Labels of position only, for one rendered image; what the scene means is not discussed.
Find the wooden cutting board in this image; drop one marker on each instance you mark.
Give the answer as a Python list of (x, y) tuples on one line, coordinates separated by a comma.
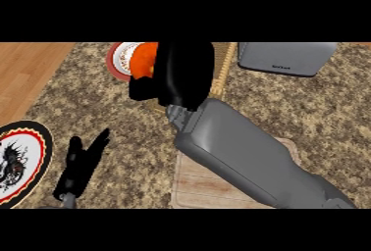
[(199, 186)]

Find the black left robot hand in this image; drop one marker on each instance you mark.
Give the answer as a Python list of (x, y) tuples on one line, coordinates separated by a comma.
[(80, 166)]

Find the black-rimmed dragon plate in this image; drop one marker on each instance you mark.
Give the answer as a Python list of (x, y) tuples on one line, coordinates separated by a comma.
[(21, 163)]

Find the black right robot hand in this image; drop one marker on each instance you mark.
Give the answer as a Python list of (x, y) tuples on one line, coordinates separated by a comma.
[(185, 72)]

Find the grey appliance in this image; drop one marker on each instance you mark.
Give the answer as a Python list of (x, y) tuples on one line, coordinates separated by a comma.
[(284, 55)]

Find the red and white plate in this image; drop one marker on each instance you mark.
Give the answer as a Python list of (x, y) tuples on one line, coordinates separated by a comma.
[(120, 60)]

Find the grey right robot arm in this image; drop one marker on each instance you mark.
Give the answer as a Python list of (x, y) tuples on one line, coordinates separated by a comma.
[(242, 153)]

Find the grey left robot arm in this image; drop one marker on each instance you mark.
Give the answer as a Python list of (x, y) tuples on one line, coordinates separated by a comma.
[(70, 202)]

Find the orange squash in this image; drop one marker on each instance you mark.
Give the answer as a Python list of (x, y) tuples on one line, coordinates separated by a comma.
[(144, 60)]

